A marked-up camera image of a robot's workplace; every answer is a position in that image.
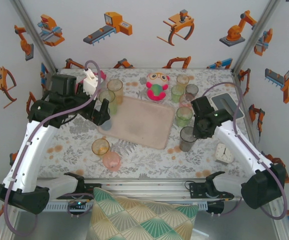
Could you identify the folded pink cloth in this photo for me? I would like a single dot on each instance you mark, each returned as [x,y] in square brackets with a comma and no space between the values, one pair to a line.
[104,75]

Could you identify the green and beige patterned pillow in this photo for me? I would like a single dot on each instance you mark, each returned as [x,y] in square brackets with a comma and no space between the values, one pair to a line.
[134,220]

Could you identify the short amber drinking glass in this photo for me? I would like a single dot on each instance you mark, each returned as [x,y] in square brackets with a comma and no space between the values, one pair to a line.
[100,148]

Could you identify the plush toy with glasses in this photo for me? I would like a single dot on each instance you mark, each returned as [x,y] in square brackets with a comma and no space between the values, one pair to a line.
[157,80]

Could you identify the salmon textured drinking glass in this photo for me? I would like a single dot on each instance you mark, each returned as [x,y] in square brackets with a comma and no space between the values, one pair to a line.
[111,161]

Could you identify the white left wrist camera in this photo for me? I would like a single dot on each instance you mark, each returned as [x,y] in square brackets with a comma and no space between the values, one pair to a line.
[90,83]

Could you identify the black controller box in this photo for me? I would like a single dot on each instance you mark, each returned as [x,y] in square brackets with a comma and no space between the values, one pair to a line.
[215,207]
[78,204]

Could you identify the blue drinking glass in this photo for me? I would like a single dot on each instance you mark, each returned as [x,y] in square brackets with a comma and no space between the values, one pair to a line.
[106,126]

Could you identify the tall amber drinking glass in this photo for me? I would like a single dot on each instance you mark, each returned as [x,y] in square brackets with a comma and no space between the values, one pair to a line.
[115,93]

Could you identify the beige rectangular tray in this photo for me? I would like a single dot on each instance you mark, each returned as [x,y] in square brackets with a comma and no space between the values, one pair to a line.
[144,122]

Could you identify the white and grey tissue box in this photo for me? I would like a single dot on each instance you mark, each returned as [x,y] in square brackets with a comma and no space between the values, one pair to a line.
[224,100]

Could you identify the small grey drinking glass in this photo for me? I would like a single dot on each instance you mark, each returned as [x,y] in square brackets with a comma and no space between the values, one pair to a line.
[192,90]

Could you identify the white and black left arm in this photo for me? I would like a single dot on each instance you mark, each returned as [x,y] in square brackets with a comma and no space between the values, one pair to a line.
[32,155]

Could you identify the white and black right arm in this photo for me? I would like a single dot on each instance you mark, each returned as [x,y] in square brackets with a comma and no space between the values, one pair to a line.
[242,150]

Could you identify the small green drinking glass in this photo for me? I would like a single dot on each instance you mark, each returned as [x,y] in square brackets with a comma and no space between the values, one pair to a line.
[176,96]

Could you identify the large grey drinking glass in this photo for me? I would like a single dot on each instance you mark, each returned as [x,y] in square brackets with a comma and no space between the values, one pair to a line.
[187,143]

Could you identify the wide aluminium frame rail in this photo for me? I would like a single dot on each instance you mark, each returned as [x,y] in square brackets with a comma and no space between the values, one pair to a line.
[147,186]

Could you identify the white square alarm clock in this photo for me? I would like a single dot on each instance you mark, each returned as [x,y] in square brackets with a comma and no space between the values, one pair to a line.
[224,153]

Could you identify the floral print tablecloth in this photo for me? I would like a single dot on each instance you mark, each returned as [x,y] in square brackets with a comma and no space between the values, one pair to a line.
[147,162]

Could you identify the pink red-rimmed drinking glass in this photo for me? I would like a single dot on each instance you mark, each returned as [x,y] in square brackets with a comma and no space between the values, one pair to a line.
[185,101]

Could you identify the pale amber faceted glass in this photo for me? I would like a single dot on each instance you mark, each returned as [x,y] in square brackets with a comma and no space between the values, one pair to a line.
[182,80]

